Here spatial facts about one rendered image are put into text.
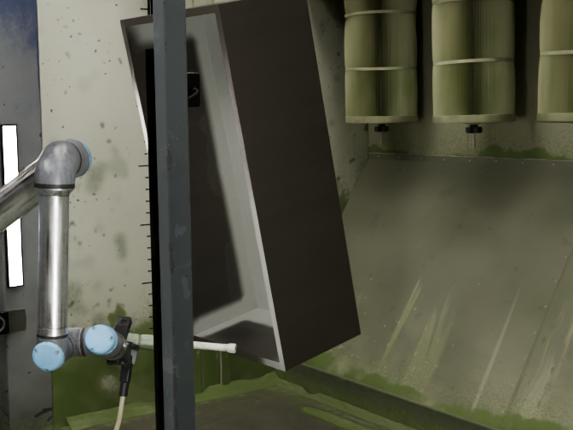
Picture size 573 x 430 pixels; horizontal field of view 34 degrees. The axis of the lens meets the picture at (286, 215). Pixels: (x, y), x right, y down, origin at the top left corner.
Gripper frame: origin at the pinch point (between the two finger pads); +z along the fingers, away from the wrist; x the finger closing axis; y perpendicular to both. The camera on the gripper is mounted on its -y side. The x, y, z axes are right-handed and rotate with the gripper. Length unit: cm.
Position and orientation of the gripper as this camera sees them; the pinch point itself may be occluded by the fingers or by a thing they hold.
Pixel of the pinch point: (130, 349)
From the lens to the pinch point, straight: 329.5
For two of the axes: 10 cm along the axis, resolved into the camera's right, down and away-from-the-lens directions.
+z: 0.9, 2.8, 9.6
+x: 9.9, 0.6, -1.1
